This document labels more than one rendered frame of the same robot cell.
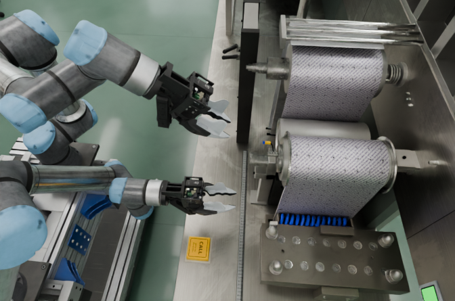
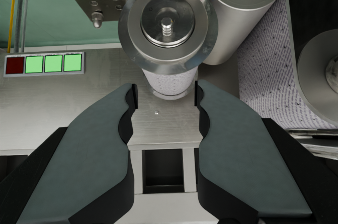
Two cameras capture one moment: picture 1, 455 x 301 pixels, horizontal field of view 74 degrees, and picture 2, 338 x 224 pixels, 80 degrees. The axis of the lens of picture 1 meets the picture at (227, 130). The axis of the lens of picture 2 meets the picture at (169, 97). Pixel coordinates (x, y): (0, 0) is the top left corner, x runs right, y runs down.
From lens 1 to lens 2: 0.70 m
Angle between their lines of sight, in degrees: 85
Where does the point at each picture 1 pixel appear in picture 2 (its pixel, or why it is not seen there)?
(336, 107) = (250, 61)
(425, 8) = not seen: hidden behind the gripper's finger
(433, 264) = (94, 74)
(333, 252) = not seen: outside the picture
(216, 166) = not seen: outside the picture
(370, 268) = (96, 2)
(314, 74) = (284, 111)
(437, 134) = (175, 122)
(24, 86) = not seen: outside the picture
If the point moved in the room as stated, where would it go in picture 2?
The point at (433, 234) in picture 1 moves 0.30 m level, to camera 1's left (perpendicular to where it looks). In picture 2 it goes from (112, 83) to (45, 43)
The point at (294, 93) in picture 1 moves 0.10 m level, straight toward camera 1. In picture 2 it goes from (284, 67) to (225, 65)
